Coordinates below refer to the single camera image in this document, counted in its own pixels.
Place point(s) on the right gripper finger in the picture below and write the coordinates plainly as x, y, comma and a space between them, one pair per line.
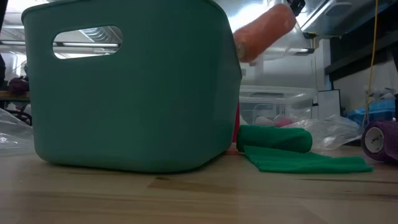
297, 4

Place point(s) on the orange bandage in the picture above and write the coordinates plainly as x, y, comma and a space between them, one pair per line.
264, 31

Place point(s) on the teal plastic bin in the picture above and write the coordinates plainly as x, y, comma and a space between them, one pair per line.
124, 109

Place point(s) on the green bandage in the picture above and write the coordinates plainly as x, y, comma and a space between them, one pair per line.
280, 138

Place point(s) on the purple bandage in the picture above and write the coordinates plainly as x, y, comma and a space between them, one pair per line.
390, 140

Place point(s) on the clear plastic container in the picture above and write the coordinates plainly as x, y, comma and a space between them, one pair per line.
280, 96

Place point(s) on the white board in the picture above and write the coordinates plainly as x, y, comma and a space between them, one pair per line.
329, 104

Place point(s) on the red item in container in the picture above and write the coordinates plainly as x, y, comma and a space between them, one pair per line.
283, 122

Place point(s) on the crumpled clear plastic bag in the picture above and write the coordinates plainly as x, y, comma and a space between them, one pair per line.
329, 130

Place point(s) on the blue crate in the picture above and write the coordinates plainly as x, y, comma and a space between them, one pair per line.
379, 110

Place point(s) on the red box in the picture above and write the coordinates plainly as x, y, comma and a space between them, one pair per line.
236, 124

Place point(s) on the dark maroon bag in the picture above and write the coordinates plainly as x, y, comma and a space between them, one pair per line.
18, 86

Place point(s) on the brown wooden table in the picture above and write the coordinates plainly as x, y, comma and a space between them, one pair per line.
15, 96

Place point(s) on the flat clear plastic bag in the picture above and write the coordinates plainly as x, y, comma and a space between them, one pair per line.
12, 137

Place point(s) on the silver air duct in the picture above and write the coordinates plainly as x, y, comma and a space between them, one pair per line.
342, 18

